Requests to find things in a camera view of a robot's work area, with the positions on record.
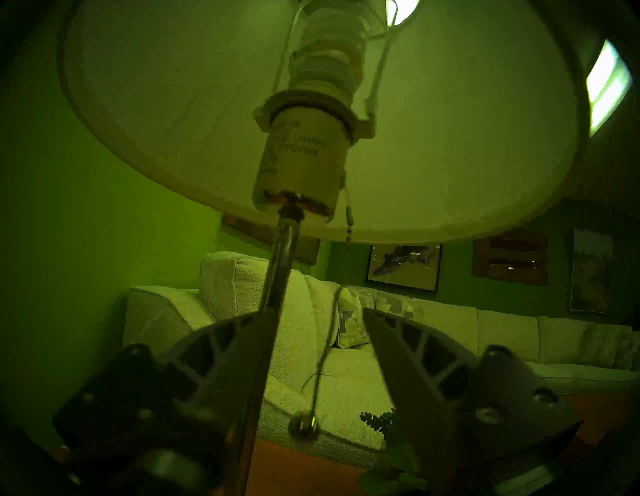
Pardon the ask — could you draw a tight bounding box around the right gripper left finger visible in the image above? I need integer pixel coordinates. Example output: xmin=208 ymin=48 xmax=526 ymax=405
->
xmin=52 ymin=308 xmax=281 ymax=496

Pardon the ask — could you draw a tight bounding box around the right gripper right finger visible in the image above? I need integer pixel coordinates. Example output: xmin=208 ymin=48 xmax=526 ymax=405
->
xmin=362 ymin=308 xmax=584 ymax=496

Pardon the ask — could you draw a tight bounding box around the lamp pull chain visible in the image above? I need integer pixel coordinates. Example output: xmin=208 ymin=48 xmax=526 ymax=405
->
xmin=288 ymin=170 xmax=357 ymax=442

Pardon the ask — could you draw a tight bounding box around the white shade table lamp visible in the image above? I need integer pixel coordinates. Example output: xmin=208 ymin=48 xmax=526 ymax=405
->
xmin=57 ymin=0 xmax=593 ymax=496

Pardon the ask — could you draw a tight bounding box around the succulent planter box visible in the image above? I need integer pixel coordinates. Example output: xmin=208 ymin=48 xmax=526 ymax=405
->
xmin=356 ymin=407 xmax=432 ymax=496

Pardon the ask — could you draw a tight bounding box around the wooden coffee table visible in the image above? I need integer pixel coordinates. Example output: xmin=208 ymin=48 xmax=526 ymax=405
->
xmin=565 ymin=392 xmax=640 ymax=442

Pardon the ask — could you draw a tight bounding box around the cream sectional sofa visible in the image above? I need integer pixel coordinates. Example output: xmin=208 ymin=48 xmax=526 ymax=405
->
xmin=122 ymin=251 xmax=640 ymax=468

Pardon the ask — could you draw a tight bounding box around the grey patchwork pillow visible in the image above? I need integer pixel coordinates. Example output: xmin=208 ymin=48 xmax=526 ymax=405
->
xmin=374 ymin=291 xmax=425 ymax=323
xmin=615 ymin=330 xmax=640 ymax=372
xmin=336 ymin=287 xmax=377 ymax=350

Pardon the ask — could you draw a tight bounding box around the striped beige pillow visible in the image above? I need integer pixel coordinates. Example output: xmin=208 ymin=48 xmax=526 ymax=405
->
xmin=575 ymin=321 xmax=627 ymax=370

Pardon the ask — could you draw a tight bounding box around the wooden end table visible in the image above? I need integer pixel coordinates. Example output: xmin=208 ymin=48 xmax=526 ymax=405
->
xmin=245 ymin=436 xmax=391 ymax=496

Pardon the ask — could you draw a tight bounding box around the black framed horse artwork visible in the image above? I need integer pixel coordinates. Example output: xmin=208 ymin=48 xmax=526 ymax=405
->
xmin=366 ymin=243 xmax=444 ymax=294

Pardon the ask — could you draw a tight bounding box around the framed pale landscape picture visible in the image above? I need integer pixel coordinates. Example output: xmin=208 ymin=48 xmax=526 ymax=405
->
xmin=569 ymin=228 xmax=615 ymax=315

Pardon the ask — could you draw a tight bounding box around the ceiling light panel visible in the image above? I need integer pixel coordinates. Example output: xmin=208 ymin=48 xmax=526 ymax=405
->
xmin=586 ymin=39 xmax=634 ymax=138

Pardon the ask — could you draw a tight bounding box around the wooden framed wall art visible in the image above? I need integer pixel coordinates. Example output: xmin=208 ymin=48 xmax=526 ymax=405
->
xmin=472 ymin=229 xmax=550 ymax=287

